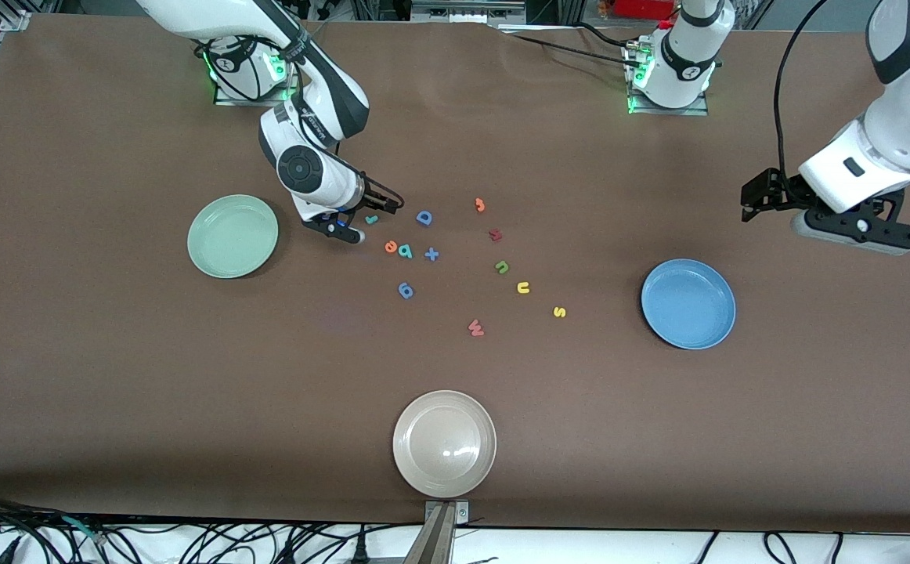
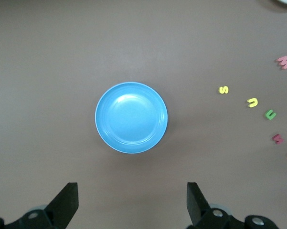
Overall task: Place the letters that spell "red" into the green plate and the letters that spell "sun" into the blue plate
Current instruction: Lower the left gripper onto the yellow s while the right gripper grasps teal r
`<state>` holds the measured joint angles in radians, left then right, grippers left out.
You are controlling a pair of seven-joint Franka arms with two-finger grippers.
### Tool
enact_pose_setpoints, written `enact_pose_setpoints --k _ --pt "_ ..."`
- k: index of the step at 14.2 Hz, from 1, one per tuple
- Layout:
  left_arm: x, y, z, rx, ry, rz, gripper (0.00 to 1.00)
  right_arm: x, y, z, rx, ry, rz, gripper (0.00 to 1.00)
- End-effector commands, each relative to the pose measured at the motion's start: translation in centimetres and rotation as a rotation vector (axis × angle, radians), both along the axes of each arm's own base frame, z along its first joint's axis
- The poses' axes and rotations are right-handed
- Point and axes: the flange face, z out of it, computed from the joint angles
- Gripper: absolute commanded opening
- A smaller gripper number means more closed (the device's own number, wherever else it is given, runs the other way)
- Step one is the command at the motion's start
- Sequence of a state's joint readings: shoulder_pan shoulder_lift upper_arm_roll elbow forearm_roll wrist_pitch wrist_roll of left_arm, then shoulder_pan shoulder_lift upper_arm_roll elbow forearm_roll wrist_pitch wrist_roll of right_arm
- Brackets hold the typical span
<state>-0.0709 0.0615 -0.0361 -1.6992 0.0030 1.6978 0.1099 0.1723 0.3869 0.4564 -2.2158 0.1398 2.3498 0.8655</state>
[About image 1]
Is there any pale green plate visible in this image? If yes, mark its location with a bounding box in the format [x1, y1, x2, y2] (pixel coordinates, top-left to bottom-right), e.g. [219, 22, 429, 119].
[187, 194, 280, 280]

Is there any blue plate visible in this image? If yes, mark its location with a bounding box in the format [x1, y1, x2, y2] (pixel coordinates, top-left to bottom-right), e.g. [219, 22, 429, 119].
[641, 258, 737, 350]

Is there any grey metal equipment rack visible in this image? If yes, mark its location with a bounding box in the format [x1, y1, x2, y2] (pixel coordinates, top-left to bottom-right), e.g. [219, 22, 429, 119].
[412, 0, 526, 24]

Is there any red box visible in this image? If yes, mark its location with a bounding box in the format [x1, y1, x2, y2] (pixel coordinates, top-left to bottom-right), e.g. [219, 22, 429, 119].
[616, 0, 677, 20]

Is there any beige plate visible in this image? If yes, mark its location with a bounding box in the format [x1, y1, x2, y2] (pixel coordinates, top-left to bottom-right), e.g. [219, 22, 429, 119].
[392, 390, 497, 499]

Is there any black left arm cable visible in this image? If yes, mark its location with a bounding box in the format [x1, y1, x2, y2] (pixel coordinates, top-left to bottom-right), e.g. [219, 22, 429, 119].
[773, 0, 830, 201]

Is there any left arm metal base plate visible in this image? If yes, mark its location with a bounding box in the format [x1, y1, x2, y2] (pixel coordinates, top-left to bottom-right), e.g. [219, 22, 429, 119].
[626, 39, 710, 117]

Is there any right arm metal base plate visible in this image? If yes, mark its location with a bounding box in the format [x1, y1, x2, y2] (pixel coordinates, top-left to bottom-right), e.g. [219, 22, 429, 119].
[214, 35, 301, 107]

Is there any black cable across table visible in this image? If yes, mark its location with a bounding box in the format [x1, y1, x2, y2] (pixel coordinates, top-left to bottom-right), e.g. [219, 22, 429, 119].
[494, 22, 637, 67]

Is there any aluminium camera post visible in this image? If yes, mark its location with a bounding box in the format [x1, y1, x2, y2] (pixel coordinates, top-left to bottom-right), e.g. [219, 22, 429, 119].
[404, 500, 471, 564]

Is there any teal cable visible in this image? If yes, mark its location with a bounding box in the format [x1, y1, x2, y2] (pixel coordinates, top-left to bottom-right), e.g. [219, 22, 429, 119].
[62, 515, 107, 547]

